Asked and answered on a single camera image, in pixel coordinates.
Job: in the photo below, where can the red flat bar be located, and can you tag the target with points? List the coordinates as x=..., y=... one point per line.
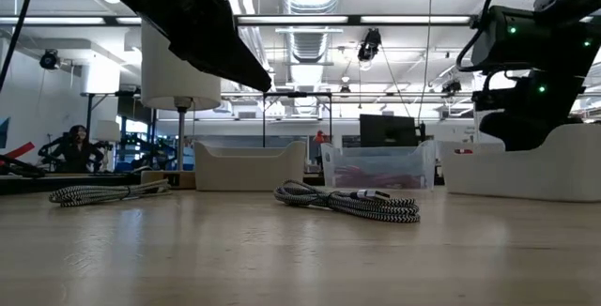
x=19, y=150

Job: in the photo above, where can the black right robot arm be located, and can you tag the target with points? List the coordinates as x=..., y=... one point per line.
x=554, y=43

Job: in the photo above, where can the overhead light bar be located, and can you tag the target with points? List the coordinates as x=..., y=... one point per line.
x=291, y=19

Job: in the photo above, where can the white plastic bin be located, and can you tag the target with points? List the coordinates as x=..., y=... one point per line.
x=249, y=170
x=540, y=174

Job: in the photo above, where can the person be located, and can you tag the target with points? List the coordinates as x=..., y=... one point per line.
x=75, y=153

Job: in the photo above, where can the black background monitor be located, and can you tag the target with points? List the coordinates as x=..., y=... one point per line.
x=387, y=130

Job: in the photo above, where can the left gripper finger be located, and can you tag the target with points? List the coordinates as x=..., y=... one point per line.
x=211, y=48

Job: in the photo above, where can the black wall security camera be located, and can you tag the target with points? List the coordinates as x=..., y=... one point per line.
x=49, y=59

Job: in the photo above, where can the black overhead camera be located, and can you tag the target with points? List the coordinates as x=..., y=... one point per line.
x=370, y=45

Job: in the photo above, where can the clear plastic bin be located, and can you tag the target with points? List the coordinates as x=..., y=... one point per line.
x=375, y=158

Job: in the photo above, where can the white shade table lamp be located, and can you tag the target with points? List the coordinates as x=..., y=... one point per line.
x=178, y=71

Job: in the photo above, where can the black aluminium table frame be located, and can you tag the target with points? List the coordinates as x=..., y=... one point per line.
x=70, y=183

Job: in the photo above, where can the black metal frame stand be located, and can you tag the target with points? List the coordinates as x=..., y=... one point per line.
x=297, y=94

